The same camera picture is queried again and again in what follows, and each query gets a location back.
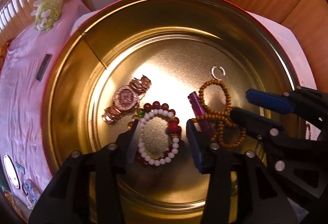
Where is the green plush toy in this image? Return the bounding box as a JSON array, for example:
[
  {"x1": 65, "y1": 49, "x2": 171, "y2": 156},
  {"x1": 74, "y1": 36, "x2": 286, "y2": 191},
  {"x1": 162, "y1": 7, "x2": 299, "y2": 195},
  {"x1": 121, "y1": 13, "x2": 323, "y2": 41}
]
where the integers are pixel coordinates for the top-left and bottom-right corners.
[{"x1": 31, "y1": 0, "x2": 63, "y2": 32}]

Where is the white patterned tablecloth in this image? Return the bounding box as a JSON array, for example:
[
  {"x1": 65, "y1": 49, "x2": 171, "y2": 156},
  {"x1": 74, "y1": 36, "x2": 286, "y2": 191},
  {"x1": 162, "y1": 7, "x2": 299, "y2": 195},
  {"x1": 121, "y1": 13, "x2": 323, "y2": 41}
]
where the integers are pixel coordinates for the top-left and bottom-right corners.
[{"x1": 69, "y1": 10, "x2": 322, "y2": 224}]

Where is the orange pillow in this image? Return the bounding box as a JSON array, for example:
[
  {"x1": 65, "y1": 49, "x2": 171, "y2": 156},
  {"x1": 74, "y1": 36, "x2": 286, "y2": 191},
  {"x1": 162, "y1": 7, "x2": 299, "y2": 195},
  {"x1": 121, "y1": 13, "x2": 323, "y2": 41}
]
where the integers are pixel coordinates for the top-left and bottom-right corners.
[{"x1": 0, "y1": 42, "x2": 11, "y2": 69}]

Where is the large dark red bead bracelet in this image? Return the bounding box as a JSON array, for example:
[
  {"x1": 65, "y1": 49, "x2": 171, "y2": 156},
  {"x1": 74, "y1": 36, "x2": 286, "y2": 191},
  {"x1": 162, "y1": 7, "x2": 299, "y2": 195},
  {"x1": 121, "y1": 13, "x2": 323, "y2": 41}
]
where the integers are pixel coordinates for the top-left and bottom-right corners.
[{"x1": 127, "y1": 100, "x2": 182, "y2": 167}]

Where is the white pearl bracelet red bead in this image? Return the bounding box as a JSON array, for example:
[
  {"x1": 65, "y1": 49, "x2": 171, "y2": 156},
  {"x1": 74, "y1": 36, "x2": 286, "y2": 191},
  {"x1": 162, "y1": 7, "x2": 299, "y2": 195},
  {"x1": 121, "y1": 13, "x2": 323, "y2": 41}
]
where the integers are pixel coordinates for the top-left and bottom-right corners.
[{"x1": 137, "y1": 105, "x2": 182, "y2": 167}]

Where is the brown wooden bead necklace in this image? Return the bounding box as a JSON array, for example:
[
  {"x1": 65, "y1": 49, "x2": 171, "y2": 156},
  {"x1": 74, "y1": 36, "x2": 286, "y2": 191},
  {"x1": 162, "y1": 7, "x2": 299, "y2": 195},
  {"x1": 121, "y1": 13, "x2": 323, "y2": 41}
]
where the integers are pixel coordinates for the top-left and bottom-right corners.
[{"x1": 191, "y1": 79, "x2": 247, "y2": 150}]

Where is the red gold round tin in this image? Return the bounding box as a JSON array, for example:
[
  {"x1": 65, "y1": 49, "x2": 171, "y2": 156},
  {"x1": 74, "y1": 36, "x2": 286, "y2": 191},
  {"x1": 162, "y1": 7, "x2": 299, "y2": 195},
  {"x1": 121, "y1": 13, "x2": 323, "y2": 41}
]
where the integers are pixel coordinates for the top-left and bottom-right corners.
[{"x1": 42, "y1": 0, "x2": 305, "y2": 223}]

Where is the purple lipstick tube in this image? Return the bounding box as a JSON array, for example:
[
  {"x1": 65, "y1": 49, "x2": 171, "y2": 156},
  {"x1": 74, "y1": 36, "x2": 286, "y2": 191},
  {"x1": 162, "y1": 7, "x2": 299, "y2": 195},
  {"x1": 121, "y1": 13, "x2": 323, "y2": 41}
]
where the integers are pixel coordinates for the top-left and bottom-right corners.
[{"x1": 188, "y1": 92, "x2": 213, "y2": 138}]

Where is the rose gold wristwatch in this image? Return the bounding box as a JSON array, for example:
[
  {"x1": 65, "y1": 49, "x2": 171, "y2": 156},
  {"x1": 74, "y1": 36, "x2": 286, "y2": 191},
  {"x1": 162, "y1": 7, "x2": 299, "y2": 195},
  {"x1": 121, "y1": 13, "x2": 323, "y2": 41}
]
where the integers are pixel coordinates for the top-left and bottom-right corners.
[{"x1": 101, "y1": 75, "x2": 152, "y2": 125}]

